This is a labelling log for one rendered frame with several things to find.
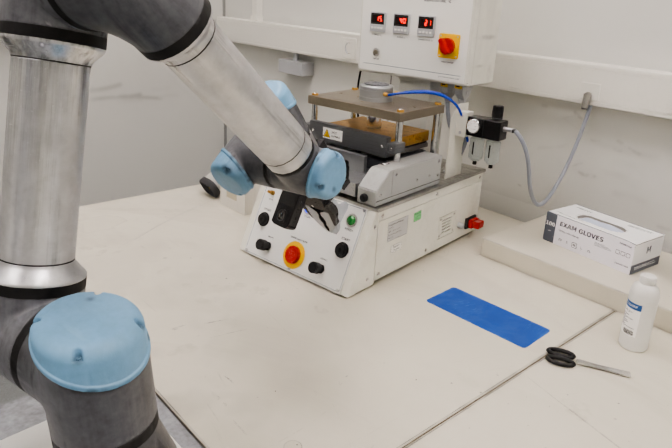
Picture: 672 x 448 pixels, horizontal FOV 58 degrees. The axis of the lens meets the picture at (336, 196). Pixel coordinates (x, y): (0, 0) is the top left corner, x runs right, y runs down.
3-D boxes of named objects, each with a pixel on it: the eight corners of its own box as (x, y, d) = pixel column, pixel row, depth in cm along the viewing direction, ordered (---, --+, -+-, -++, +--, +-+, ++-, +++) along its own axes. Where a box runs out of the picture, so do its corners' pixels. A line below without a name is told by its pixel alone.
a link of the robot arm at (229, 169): (248, 173, 90) (288, 123, 95) (197, 161, 96) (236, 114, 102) (270, 207, 96) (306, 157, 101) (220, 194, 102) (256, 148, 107)
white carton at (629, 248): (571, 230, 157) (576, 203, 154) (658, 264, 139) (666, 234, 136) (541, 238, 150) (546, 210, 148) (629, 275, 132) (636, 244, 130)
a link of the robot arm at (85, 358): (87, 472, 62) (66, 359, 57) (19, 420, 69) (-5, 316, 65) (180, 408, 71) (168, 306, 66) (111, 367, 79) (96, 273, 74)
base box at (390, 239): (375, 201, 185) (379, 146, 179) (487, 236, 162) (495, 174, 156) (239, 250, 146) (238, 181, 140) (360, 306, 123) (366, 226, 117)
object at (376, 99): (368, 119, 166) (371, 71, 162) (469, 141, 147) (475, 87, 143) (306, 132, 148) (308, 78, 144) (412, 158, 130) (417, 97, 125)
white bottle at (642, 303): (641, 340, 116) (658, 270, 111) (651, 354, 111) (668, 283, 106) (614, 337, 116) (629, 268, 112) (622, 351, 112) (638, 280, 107)
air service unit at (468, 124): (458, 157, 150) (465, 98, 146) (513, 170, 141) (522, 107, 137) (447, 161, 147) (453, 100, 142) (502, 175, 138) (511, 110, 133)
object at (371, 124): (361, 131, 160) (363, 94, 157) (433, 147, 146) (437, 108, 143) (317, 140, 147) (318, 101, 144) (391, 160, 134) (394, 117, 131)
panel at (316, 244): (244, 251, 144) (269, 176, 145) (340, 294, 126) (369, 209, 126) (238, 249, 143) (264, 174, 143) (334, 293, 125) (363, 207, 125)
